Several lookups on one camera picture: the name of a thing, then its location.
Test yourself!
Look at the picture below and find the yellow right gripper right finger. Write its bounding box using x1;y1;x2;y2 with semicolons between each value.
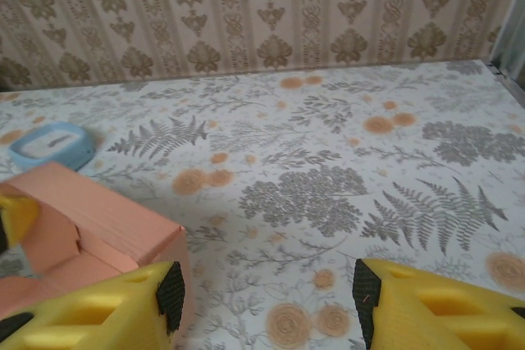
353;257;525;350

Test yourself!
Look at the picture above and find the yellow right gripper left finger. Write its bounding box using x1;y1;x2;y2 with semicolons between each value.
0;260;185;350

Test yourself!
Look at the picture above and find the salmon pink paper box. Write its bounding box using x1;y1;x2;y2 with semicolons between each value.
0;161;189;326

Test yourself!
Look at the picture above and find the light blue alarm clock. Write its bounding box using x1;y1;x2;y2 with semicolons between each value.
8;120;96;170

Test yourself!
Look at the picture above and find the aluminium table side rail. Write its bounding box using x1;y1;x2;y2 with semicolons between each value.
487;61;525;99

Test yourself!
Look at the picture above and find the aluminium corner post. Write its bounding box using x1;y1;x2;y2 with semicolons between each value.
490;0;525;75

